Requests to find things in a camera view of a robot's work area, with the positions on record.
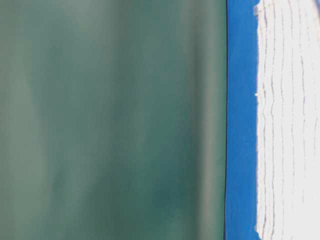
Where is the white towel with purple stripes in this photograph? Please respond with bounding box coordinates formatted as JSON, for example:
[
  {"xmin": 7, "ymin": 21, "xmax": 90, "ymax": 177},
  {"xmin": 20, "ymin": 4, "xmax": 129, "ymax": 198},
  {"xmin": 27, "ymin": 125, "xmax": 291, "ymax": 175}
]
[{"xmin": 255, "ymin": 0, "xmax": 320, "ymax": 240}]

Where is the blue table cloth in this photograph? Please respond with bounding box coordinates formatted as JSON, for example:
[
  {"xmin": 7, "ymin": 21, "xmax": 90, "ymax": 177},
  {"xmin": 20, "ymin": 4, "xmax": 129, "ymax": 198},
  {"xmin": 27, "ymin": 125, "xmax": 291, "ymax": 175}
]
[{"xmin": 224, "ymin": 0, "xmax": 259, "ymax": 240}]

